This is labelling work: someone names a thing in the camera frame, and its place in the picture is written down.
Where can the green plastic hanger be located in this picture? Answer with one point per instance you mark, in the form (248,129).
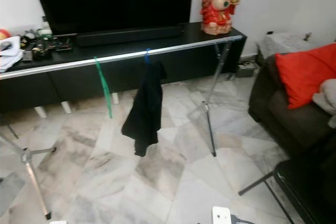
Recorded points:
(101,77)

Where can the blue plastic hanger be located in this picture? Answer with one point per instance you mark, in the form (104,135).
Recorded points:
(147,55)

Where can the black tape dispenser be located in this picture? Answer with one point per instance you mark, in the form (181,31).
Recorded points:
(42,50)

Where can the orange ball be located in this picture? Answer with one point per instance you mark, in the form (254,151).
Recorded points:
(4,34)

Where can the black TV console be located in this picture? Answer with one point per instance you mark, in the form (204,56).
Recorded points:
(73,82)

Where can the clear bottle green label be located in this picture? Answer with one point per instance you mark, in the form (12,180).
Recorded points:
(45,30)

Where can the small black box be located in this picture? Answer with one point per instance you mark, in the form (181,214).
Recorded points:
(64,44)

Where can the silver metal clothes rack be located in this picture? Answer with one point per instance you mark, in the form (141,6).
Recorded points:
(121,56)

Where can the black shirt green logo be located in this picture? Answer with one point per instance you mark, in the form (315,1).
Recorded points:
(144,116)

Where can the red laughing Buddha statue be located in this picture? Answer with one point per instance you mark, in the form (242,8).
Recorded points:
(218,14)

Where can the dark brown sofa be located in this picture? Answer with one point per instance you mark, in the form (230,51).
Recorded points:
(283,119)

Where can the grey stone side table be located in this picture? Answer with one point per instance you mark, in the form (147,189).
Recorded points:
(281,44)

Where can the red cushion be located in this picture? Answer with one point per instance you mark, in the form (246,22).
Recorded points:
(307,74)

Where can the black bench metal legs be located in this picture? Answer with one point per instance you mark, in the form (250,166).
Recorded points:
(310,187)

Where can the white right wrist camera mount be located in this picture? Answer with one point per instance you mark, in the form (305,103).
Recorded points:
(221,216)

